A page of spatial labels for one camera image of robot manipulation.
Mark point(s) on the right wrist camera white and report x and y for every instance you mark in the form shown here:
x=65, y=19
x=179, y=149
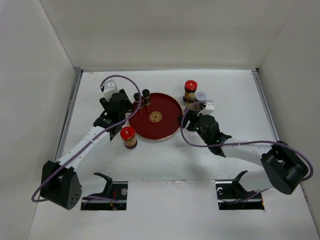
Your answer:
x=207, y=108

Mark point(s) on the left metal rail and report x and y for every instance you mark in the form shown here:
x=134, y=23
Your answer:
x=68, y=115

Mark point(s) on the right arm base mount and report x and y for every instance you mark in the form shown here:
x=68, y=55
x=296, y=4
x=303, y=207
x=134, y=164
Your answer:
x=232, y=196

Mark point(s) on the right metal rail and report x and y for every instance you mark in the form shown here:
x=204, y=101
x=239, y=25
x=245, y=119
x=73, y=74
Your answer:
x=265, y=105

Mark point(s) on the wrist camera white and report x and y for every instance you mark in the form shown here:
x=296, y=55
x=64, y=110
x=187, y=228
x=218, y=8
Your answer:
x=207, y=108
x=109, y=88

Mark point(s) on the red round tray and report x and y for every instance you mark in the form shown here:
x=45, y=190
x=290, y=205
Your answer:
x=159, y=120

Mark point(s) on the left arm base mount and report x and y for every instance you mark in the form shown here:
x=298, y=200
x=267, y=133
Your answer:
x=113, y=197

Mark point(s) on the white lid sauce jar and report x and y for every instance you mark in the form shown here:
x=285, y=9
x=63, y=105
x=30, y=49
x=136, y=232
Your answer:
x=200, y=96

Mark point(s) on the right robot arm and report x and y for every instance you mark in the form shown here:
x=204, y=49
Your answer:
x=283, y=168

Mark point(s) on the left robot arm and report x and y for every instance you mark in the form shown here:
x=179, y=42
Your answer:
x=60, y=180

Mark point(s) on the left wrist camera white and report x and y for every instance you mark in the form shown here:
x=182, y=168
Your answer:
x=109, y=88

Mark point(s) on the metal rail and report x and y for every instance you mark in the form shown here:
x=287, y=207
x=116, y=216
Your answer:
x=265, y=105
x=68, y=115

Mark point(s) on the yellow label brown bottle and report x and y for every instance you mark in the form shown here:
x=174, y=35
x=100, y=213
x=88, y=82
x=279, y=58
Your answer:
x=189, y=101

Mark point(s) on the black cap spice bottle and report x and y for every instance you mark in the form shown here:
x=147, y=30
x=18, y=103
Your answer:
x=146, y=97
x=138, y=100

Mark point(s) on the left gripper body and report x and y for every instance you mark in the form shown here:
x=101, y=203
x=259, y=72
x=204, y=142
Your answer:
x=128, y=108

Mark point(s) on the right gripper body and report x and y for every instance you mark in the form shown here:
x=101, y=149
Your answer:
x=194, y=125

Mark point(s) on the red lid jar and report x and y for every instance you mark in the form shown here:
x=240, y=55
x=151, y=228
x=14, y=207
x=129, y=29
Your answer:
x=128, y=136
x=190, y=86

